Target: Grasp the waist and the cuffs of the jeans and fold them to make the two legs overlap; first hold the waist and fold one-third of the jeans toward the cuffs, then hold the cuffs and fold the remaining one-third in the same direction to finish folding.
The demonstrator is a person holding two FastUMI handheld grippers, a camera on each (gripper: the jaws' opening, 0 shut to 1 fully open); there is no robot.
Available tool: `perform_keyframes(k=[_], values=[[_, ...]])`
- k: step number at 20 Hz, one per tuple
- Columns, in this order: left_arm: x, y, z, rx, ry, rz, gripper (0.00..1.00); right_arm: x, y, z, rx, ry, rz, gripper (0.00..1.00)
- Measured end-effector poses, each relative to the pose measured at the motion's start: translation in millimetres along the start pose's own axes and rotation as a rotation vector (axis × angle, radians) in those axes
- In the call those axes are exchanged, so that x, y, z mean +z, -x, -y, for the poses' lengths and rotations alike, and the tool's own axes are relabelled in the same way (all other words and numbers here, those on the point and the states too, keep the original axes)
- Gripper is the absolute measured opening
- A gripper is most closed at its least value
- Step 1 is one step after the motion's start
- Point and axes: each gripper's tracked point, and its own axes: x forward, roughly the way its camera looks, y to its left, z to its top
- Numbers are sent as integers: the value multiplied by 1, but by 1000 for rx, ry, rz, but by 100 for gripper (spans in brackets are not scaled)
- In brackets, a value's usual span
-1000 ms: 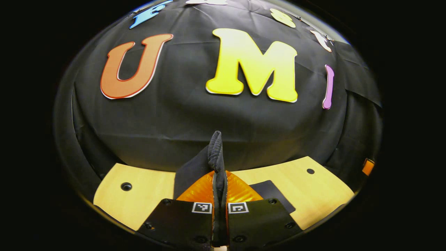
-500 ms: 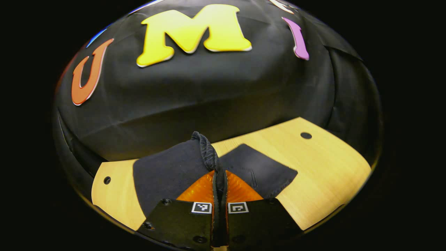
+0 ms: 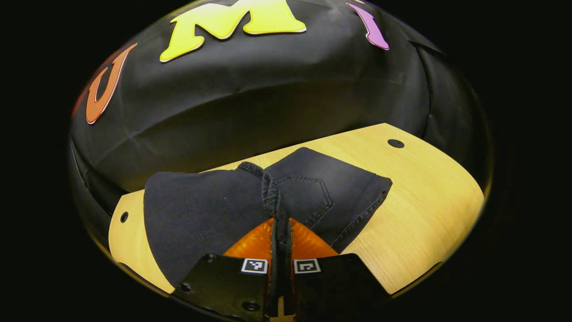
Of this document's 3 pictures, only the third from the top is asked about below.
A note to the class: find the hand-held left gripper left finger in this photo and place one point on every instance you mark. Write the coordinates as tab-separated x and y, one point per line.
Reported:
223	286

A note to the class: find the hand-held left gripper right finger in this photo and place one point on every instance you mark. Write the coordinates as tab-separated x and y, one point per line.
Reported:
335	281

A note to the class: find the black jeans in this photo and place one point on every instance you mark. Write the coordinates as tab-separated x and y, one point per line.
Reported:
201	210

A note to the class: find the black round table cap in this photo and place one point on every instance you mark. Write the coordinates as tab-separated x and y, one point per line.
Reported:
395	143
124	217

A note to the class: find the black backdrop cloth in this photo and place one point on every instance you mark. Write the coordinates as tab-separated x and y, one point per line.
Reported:
268	89

